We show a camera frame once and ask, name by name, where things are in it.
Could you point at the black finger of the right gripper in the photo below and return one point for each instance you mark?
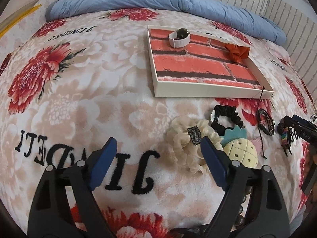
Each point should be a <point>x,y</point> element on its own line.
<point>304,122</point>
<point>304,133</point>

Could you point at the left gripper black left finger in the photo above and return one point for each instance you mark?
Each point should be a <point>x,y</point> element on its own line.
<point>50,214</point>

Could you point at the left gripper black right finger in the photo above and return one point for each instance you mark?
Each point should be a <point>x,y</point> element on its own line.
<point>253,204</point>

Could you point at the pineapple plush hair clip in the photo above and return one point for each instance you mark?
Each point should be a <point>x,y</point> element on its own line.
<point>237,147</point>

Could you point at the black scrunchie with bell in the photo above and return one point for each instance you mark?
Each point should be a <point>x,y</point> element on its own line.
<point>225,112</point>

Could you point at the cream organza scrunchie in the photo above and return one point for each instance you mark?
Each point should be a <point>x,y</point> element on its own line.
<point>184,137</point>

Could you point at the orange fabric scrunchie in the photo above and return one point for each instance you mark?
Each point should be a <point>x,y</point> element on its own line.
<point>237,53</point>

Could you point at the white tray brick-pattern bottom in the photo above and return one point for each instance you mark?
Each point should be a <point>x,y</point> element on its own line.
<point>202,69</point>

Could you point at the white band smart watch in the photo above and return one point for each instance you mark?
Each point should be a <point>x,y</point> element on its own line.
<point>179,38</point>

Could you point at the floral plush bed blanket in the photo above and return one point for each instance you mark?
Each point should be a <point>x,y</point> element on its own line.
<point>80,80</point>

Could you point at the blue rolled quilt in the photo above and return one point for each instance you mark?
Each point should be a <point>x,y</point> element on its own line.
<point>236,17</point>

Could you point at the yellow wooden bed rail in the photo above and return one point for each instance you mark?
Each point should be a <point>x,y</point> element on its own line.
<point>17,16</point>

